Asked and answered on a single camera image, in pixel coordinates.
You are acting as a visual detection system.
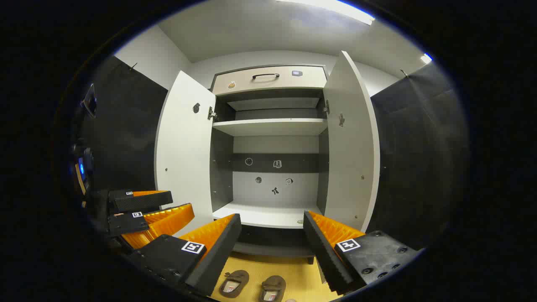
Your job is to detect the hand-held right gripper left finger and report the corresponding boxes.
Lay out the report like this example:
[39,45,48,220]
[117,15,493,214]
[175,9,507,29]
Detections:
[126,213,242,297]

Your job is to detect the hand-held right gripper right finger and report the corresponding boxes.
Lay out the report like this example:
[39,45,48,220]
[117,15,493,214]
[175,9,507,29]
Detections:
[303,211,420,295]

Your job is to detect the brown fuzzy shoe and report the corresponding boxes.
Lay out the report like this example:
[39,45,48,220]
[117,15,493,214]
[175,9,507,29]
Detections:
[259,276,287,302]
[219,270,250,299]

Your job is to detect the white cabinet door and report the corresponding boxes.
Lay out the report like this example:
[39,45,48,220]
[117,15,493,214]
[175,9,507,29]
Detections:
[154,70,217,237]
[323,50,381,233]

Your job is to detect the white and grey shoe cabinet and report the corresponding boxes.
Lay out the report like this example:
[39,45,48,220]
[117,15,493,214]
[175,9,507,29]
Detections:
[209,64,332,266]

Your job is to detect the white cabinet shelf board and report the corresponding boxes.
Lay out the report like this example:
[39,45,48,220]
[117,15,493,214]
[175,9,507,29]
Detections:
[212,118,328,137]

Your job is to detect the beige cabinet drawer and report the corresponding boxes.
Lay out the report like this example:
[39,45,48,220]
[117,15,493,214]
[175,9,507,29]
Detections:
[212,66,328,96]

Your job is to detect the long ceiling light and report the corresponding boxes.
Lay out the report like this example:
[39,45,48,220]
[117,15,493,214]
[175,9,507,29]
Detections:
[276,0,375,26]

